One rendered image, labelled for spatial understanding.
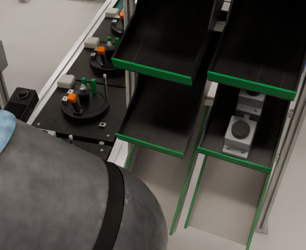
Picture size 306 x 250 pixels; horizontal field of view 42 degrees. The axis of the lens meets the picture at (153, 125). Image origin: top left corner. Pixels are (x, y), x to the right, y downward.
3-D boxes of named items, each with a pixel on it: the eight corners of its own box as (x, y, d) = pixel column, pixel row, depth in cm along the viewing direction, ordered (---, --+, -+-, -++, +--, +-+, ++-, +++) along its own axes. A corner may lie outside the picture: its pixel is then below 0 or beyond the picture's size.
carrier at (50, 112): (113, 147, 106) (111, 111, 97) (30, 133, 109) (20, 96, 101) (135, 94, 123) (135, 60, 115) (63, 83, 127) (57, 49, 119)
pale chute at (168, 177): (176, 232, 82) (171, 235, 78) (118, 211, 86) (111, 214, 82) (213, 103, 83) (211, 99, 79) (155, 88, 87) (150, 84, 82)
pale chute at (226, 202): (249, 246, 80) (248, 251, 76) (187, 224, 84) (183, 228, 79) (287, 114, 81) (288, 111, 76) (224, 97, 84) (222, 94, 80)
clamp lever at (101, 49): (107, 66, 127) (103, 51, 120) (101, 65, 127) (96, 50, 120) (110, 57, 128) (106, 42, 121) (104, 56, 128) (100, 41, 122)
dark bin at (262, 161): (269, 174, 68) (275, 160, 62) (197, 153, 72) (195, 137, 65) (305, 45, 78) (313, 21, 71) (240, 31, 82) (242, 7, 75)
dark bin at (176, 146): (184, 159, 70) (180, 144, 64) (117, 139, 74) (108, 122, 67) (229, 35, 80) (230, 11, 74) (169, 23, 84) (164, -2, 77)
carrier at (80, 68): (136, 93, 124) (135, 59, 115) (63, 83, 127) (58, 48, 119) (152, 54, 141) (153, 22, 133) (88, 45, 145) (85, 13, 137)
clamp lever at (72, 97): (80, 114, 109) (73, 100, 102) (73, 113, 109) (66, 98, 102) (84, 102, 110) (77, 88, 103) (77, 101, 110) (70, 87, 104)
